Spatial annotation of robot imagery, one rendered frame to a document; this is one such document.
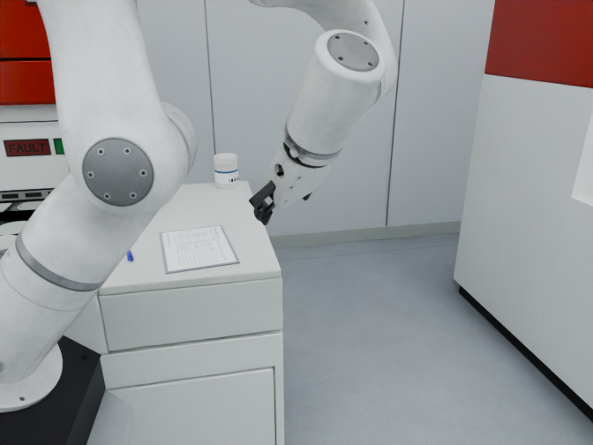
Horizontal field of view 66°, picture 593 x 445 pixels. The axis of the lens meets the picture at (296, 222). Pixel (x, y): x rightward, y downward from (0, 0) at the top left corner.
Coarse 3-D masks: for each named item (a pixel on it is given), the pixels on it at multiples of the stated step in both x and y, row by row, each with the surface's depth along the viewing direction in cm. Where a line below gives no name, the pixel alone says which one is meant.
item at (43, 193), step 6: (0, 192) 134; (6, 192) 134; (12, 192) 134; (18, 192) 134; (24, 192) 135; (30, 192) 136; (36, 192) 136; (42, 192) 136; (48, 192) 137; (0, 198) 134; (6, 198) 135; (12, 198) 135; (18, 198) 135; (24, 198) 135; (30, 198) 136; (36, 198) 136; (42, 198) 136
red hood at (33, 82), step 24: (0, 0) 113; (24, 0) 113; (0, 24) 114; (24, 24) 115; (0, 48) 116; (24, 48) 117; (48, 48) 118; (0, 72) 118; (24, 72) 119; (48, 72) 121; (0, 96) 120; (24, 96) 121; (48, 96) 123
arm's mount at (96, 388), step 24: (72, 360) 73; (96, 360) 76; (72, 384) 69; (96, 384) 76; (48, 408) 63; (72, 408) 66; (96, 408) 75; (0, 432) 56; (24, 432) 58; (48, 432) 61; (72, 432) 64
